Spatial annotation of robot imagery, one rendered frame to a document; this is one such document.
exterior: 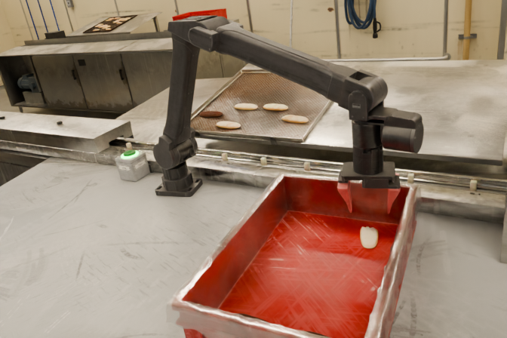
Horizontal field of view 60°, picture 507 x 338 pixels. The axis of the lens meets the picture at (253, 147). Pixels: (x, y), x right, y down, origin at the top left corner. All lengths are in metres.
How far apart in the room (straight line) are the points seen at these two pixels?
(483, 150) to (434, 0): 3.64
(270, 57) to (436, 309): 0.55
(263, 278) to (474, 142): 0.67
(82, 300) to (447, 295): 0.70
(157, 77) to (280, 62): 3.48
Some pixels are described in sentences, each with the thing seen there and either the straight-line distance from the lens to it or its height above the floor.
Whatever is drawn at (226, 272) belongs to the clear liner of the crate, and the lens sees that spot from 0.86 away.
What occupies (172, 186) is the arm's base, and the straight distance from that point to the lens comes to 1.27.
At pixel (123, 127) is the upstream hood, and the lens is 1.71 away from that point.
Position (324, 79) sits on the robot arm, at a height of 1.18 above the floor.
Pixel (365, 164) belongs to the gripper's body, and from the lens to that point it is 0.87.
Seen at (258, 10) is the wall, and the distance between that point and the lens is 5.46.
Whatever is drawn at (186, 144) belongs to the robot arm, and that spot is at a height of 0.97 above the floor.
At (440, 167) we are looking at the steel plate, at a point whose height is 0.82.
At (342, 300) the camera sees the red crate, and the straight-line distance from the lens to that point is 0.85.
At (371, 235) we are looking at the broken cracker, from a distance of 0.98.
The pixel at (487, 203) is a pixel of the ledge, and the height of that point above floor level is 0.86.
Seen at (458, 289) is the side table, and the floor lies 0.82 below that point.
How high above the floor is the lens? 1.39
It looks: 22 degrees down
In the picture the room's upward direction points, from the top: 8 degrees counter-clockwise
